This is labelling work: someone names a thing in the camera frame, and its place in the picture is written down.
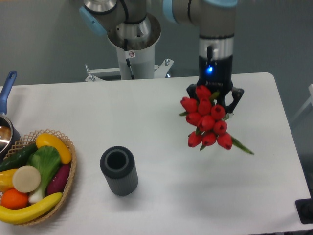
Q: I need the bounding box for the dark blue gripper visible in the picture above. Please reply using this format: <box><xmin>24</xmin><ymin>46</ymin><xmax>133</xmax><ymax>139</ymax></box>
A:
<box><xmin>186</xmin><ymin>55</ymin><xmax>245</xmax><ymax>114</ymax></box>

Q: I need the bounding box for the red tulip bouquet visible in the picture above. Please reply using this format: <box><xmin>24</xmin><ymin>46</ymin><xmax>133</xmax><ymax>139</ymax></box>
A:
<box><xmin>180</xmin><ymin>85</ymin><xmax>254</xmax><ymax>155</ymax></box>

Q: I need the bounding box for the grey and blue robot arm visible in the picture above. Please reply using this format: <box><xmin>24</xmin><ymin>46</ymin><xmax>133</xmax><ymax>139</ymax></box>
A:
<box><xmin>79</xmin><ymin>0</ymin><xmax>244</xmax><ymax>113</ymax></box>

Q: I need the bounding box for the dark grey ribbed vase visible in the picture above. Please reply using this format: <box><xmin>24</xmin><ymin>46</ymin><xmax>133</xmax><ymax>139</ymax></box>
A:
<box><xmin>100</xmin><ymin>146</ymin><xmax>138</xmax><ymax>196</ymax></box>

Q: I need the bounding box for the black device at table edge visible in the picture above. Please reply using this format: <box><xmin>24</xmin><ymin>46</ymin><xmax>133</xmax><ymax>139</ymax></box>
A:
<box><xmin>295</xmin><ymin>198</ymin><xmax>313</xmax><ymax>224</ymax></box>

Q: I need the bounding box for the green bok choy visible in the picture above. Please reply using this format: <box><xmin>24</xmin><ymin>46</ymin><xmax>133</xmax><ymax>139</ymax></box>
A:
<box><xmin>27</xmin><ymin>146</ymin><xmax>61</xmax><ymax>204</ymax></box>

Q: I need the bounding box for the purple sweet potato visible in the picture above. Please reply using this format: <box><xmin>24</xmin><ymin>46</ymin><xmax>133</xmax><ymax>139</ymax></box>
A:
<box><xmin>46</xmin><ymin>164</ymin><xmax>70</xmax><ymax>195</ymax></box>

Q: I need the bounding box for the woven wicker basket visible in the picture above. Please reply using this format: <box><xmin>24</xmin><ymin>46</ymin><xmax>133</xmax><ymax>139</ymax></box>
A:
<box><xmin>4</xmin><ymin>129</ymin><xmax>77</xmax><ymax>226</ymax></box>

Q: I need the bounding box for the green cucumber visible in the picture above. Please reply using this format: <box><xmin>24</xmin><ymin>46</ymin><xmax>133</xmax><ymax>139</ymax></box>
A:
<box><xmin>0</xmin><ymin>143</ymin><xmax>37</xmax><ymax>172</ymax></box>

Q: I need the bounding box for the beige round disc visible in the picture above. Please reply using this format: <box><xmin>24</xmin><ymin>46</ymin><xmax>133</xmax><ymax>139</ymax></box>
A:
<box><xmin>12</xmin><ymin>165</ymin><xmax>41</xmax><ymax>193</ymax></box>

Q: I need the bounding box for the yellow bell pepper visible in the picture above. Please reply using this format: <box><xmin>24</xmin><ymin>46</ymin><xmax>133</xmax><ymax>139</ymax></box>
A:
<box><xmin>0</xmin><ymin>169</ymin><xmax>17</xmax><ymax>192</ymax></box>

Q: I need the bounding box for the orange fruit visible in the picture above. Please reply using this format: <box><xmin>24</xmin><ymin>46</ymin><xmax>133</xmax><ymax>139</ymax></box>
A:
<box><xmin>0</xmin><ymin>188</ymin><xmax>28</xmax><ymax>210</ymax></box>

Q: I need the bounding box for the yellow banana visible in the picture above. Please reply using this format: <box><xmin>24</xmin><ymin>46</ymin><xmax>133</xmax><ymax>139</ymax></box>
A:
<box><xmin>0</xmin><ymin>192</ymin><xmax>63</xmax><ymax>225</ymax></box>

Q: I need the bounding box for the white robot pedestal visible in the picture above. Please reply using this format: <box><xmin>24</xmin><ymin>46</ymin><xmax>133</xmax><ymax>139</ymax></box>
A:
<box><xmin>85</xmin><ymin>45</ymin><xmax>174</xmax><ymax>82</ymax></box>

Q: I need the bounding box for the white frame at right edge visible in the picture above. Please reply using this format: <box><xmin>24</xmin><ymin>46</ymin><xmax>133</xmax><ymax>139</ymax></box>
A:
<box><xmin>292</xmin><ymin>84</ymin><xmax>313</xmax><ymax>120</ymax></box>

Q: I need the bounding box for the blue handled saucepan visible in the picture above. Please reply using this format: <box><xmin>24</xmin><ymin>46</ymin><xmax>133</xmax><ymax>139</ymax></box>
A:
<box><xmin>0</xmin><ymin>70</ymin><xmax>20</xmax><ymax>162</ymax></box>

